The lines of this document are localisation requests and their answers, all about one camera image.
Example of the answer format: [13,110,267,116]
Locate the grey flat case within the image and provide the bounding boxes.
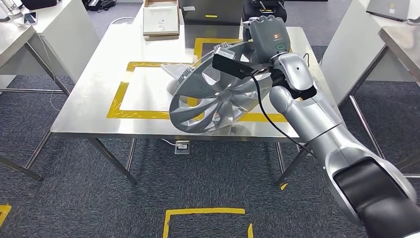
[366,0,420,23]

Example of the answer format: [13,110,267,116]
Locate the white table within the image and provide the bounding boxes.
[319,0,420,107]
[31,0,101,83]

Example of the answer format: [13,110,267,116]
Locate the yellow floor tape square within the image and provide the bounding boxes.
[162,207,254,238]

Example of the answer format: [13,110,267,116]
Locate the silver wheel cover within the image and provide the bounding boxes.
[169,41,275,135]

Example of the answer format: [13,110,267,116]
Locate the grey floor outlet box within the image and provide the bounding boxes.
[174,140,191,155]

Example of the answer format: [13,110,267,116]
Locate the steel workbench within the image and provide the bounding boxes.
[51,23,345,185]

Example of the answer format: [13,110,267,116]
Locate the white ribbed round object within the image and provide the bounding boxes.
[108,17,136,27]

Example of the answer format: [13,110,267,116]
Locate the black bag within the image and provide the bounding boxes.
[242,0,288,23]

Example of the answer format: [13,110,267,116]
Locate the steel table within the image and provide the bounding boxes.
[348,24,420,179]
[0,24,71,182]

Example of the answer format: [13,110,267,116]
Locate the black case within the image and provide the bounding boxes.
[20,0,58,11]

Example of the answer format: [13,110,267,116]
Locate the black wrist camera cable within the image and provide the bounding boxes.
[248,71,318,159]

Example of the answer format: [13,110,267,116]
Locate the grey metal box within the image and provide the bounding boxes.
[178,0,244,26]

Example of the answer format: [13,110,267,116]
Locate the cardboard box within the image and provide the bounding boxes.
[143,0,180,42]

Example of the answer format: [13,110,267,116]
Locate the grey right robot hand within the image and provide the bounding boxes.
[242,14,291,65]

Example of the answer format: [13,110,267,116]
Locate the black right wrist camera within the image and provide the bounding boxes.
[211,46,276,80]

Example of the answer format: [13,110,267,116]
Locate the smartphone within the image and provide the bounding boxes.
[23,11,38,26]

